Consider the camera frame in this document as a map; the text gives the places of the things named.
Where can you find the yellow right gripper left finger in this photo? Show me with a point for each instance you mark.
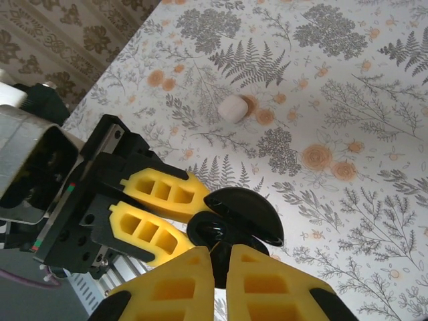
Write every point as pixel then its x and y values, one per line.
pixel 167 291

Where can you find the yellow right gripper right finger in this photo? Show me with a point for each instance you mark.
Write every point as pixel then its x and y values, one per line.
pixel 274 291

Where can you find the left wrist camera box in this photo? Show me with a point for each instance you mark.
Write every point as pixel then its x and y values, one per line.
pixel 20 140

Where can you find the floral patterned table cover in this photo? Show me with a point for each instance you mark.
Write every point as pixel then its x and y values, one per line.
pixel 334 100

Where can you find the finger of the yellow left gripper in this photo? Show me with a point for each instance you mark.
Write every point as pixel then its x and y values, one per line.
pixel 167 194
pixel 150 234

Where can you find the grey metal panel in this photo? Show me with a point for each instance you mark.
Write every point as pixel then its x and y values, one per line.
pixel 30 304

